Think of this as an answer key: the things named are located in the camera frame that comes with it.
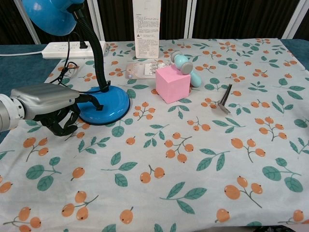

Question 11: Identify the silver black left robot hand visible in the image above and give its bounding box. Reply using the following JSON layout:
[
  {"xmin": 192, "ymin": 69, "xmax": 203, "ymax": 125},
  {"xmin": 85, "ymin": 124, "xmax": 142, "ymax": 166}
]
[{"xmin": 10, "ymin": 84, "xmax": 104, "ymax": 137}]

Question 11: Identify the blue desk lamp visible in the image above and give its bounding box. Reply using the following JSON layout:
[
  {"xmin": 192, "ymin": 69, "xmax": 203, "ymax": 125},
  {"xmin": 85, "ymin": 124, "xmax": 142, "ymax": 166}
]
[{"xmin": 21, "ymin": 0, "xmax": 131, "ymax": 126}]

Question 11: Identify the white power strip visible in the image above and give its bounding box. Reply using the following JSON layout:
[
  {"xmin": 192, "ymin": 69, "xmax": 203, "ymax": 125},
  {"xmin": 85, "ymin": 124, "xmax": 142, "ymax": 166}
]
[{"xmin": 42, "ymin": 41, "xmax": 109, "ymax": 60}]

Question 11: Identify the blister pack of clips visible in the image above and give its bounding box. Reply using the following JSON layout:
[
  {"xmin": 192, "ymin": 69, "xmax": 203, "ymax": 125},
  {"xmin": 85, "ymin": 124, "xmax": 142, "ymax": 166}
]
[{"xmin": 125, "ymin": 59, "xmax": 172, "ymax": 80}]

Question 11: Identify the tall white cardboard box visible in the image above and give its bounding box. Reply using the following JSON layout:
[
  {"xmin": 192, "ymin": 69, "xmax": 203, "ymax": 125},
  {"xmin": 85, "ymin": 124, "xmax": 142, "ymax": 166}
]
[{"xmin": 133, "ymin": 0, "xmax": 162, "ymax": 59}]

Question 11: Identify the pink cube block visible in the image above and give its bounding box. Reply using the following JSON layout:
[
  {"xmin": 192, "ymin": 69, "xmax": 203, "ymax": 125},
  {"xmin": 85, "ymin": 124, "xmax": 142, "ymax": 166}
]
[{"xmin": 155, "ymin": 64, "xmax": 192, "ymax": 104}]

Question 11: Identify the fruit print tablecloth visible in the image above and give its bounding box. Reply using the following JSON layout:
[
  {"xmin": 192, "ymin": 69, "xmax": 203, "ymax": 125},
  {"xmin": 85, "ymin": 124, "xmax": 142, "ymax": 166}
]
[{"xmin": 0, "ymin": 38, "xmax": 309, "ymax": 232}]

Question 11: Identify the light blue handheld massager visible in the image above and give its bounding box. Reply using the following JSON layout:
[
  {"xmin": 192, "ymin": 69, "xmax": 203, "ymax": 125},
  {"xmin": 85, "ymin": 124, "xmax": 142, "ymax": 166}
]
[{"xmin": 170, "ymin": 53, "xmax": 202, "ymax": 88}]

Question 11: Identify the black object at table edge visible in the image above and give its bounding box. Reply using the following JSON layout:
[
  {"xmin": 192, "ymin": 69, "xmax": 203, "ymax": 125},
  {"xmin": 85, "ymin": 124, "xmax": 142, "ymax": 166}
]
[{"xmin": 252, "ymin": 225, "xmax": 292, "ymax": 232}]

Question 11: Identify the black cable bundle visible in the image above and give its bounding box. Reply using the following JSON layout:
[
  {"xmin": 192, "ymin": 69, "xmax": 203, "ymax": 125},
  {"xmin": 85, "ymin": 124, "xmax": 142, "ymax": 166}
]
[{"xmin": 51, "ymin": 31, "xmax": 88, "ymax": 93}]

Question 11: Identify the white power strip cable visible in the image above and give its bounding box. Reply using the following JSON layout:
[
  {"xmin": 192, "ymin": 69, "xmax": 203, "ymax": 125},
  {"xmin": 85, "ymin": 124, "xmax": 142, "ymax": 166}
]
[{"xmin": 0, "ymin": 50, "xmax": 43, "ymax": 57}]

